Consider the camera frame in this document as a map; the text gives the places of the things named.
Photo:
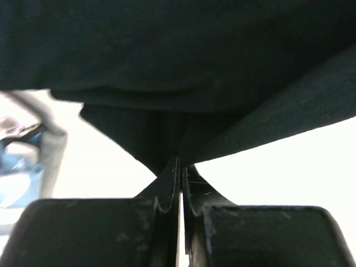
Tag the black t shirt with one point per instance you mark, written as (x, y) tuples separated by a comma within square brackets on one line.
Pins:
[(193, 79)]

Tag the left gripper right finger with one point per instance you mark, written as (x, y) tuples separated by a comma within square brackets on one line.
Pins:
[(221, 233)]

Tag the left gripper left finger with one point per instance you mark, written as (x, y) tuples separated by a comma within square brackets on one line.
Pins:
[(141, 231)]

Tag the folded blue printed t shirt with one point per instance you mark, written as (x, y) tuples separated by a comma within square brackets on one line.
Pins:
[(21, 178)]

